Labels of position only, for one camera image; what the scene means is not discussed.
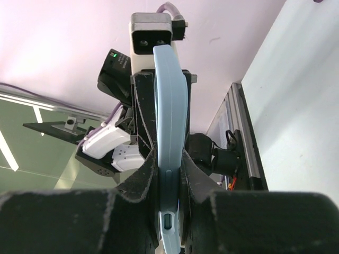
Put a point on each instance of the light blue phone case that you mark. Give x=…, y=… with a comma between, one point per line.
x=171, y=112

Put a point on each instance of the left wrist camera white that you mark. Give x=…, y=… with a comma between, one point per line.
x=148, y=30

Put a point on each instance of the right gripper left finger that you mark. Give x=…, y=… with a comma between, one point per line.
x=116, y=220

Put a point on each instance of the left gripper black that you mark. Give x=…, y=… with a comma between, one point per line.
x=114, y=80

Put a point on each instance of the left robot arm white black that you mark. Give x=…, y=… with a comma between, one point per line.
x=113, y=147

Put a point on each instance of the aluminium rail frame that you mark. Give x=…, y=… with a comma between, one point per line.
x=232, y=116

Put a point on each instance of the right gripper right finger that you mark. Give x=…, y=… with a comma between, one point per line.
x=254, y=221

